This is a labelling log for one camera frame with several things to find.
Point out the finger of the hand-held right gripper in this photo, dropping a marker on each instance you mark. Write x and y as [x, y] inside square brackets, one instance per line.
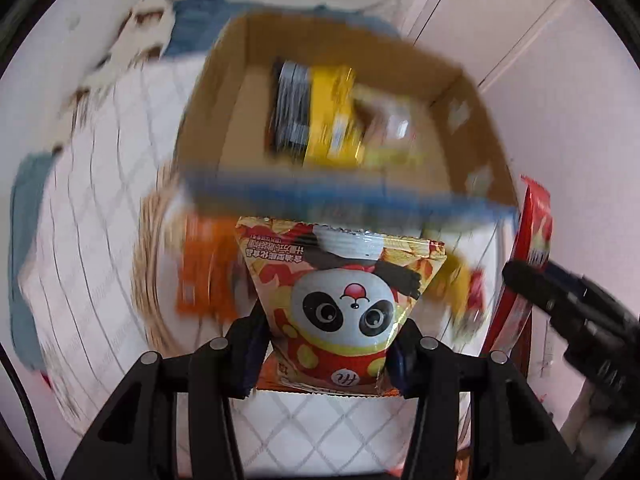
[567, 274]
[525, 280]

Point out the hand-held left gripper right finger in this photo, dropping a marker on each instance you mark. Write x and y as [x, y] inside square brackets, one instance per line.
[400, 362]

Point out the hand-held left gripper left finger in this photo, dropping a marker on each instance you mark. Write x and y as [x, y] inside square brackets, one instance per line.
[250, 360]

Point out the red snack packet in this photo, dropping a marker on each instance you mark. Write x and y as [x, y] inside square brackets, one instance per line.
[532, 225]

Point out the panda print snack packet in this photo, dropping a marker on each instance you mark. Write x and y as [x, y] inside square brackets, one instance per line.
[345, 305]

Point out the orange snack packet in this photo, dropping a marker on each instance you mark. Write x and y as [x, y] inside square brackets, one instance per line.
[205, 265]

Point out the cardboard box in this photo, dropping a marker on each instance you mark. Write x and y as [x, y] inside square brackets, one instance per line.
[225, 125]

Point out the pale yellow snack packet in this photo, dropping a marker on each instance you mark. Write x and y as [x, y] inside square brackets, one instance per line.
[400, 130]

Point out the white printed mat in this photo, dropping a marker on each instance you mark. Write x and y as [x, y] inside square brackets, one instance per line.
[100, 220]

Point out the yellow and black snack packet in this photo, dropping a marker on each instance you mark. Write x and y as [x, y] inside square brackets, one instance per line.
[325, 115]

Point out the white wardrobe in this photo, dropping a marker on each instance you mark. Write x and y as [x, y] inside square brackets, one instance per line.
[500, 10]

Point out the bear print pillow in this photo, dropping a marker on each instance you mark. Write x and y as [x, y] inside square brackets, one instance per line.
[145, 25]

